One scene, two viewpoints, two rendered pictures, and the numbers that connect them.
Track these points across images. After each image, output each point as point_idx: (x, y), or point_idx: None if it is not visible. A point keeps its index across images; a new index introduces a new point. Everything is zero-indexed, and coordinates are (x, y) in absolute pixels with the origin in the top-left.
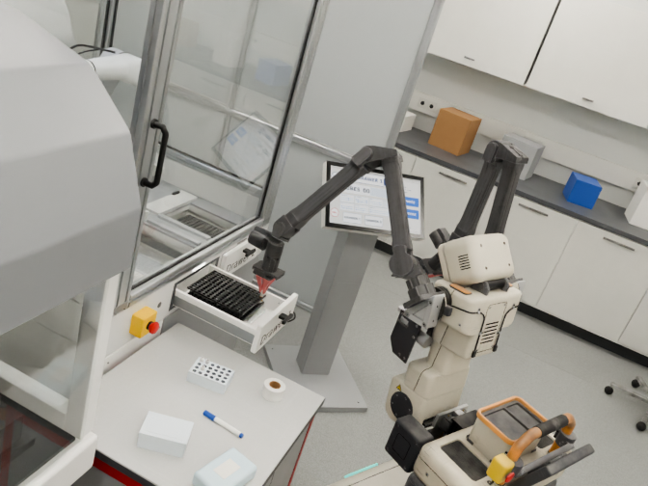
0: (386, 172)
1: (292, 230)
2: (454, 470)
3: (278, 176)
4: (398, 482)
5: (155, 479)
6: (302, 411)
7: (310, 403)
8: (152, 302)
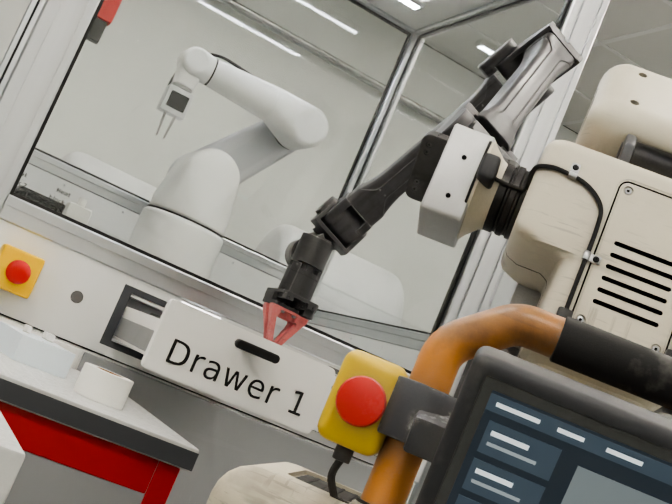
0: (523, 59)
1: (354, 222)
2: (270, 463)
3: (471, 302)
4: None
5: None
6: (111, 413)
7: (149, 428)
8: (60, 270)
